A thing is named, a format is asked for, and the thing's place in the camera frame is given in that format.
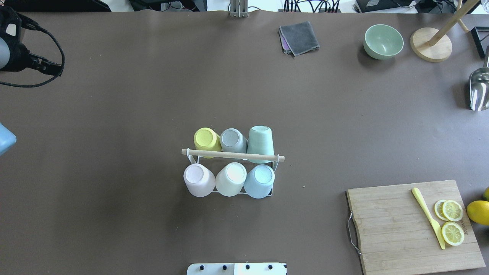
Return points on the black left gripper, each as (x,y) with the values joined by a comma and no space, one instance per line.
(19,57)

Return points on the pink plastic cup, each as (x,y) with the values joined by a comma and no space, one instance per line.
(199,180)

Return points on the green plastic cup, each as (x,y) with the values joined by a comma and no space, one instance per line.
(260,141)

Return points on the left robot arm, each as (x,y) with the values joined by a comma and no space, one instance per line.
(7,138)

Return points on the yellow plastic cup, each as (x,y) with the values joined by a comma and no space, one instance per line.
(206,139)

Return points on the grey plastic cup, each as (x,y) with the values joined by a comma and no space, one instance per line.
(232,140)

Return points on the white plastic cup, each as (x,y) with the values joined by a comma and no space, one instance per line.
(230,179)

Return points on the light blue plastic cup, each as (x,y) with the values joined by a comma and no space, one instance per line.
(259,181)

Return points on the purple cloth under grey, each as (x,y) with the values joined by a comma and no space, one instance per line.
(284,44)

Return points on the grey folded cloth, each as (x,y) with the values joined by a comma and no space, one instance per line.
(300,37)

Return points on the green bowl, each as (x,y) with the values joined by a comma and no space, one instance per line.
(382,42)

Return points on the wooden stand with round base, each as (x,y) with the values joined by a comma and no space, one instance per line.
(434,45)

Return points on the wooden cutting board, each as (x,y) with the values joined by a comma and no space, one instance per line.
(395,237)

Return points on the yellow plastic knife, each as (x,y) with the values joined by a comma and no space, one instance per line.
(434,224)

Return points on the lemon slice hidden behind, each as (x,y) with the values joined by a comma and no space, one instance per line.
(438,210)

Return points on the lemon slice upper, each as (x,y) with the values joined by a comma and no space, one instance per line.
(452,210)

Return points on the lemon slice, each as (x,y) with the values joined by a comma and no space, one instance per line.
(452,233)
(452,210)

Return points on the metal scoop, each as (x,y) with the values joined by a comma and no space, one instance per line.
(479,86)

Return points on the lemon slice lower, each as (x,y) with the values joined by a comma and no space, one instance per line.
(452,233)

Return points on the whole yellow lemon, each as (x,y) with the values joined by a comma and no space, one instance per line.
(478,211)

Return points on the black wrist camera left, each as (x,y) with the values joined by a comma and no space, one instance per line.
(14,24)

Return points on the white wire cup rack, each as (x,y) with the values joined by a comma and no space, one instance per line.
(195,156)

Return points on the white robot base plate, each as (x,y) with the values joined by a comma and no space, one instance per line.
(245,268)

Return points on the black frame object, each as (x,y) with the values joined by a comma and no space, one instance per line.
(480,37)

